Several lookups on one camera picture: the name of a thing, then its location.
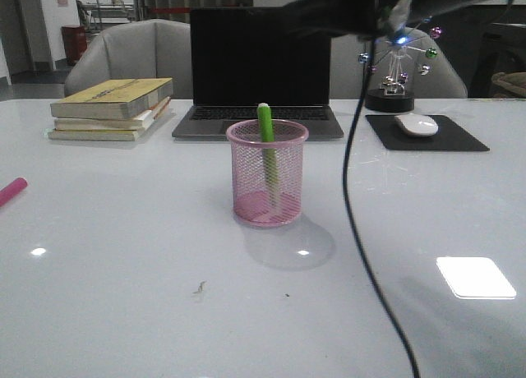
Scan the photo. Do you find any ferris wheel desk ornament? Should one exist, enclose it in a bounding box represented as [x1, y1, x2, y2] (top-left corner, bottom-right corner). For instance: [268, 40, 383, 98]
[358, 25, 442, 113]

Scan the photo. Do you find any white computer mouse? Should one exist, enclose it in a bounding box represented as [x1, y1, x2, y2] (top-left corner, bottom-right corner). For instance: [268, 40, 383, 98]
[394, 113, 439, 137]

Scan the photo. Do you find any left grey armchair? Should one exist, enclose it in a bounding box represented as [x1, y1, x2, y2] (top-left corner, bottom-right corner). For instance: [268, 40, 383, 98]
[64, 19, 193, 99]

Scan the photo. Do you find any pink mesh pen holder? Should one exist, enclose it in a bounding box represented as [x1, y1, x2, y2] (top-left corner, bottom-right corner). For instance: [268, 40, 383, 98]
[226, 120, 308, 228]

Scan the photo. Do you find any grey armchair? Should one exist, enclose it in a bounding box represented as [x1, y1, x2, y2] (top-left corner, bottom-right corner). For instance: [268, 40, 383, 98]
[64, 19, 193, 99]
[330, 28, 467, 99]

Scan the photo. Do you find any right grey armchair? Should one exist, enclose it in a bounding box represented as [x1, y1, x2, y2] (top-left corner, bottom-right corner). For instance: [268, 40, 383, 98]
[330, 28, 467, 99]

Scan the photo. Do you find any red trash bin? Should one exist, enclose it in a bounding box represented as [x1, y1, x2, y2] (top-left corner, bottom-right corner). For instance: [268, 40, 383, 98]
[61, 25, 87, 66]

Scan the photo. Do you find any middle cream book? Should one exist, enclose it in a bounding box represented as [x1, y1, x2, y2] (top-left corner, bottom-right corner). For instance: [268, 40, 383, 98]
[54, 97, 171, 131]

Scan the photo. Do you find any dark wooden chair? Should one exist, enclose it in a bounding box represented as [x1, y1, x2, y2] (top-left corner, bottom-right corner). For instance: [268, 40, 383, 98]
[468, 23, 525, 98]

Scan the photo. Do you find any top yellow book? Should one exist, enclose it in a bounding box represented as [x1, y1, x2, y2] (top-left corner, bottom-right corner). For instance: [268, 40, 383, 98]
[50, 77, 173, 120]

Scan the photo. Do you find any black mouse pad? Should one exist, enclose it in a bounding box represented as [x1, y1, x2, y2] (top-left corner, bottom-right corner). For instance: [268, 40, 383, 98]
[364, 114, 491, 153]

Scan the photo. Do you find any bottom pale book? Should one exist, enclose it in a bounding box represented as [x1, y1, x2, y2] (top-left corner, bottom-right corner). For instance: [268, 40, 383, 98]
[48, 117, 160, 141]

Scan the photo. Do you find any pink highlighter pen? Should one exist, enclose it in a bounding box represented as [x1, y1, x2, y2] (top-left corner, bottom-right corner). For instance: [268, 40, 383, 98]
[0, 177, 28, 207]

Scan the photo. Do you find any black cable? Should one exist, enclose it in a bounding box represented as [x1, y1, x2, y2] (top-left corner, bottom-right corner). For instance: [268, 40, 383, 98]
[343, 36, 422, 378]

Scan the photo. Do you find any grey open laptop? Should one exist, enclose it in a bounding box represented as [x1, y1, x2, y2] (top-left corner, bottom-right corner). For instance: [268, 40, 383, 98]
[172, 7, 344, 141]

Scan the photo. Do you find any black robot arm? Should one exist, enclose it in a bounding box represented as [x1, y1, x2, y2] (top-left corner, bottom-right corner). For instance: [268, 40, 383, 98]
[279, 0, 486, 37]

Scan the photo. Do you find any green highlighter pen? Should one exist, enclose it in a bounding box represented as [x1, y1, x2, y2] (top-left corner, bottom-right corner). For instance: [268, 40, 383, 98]
[256, 103, 279, 209]

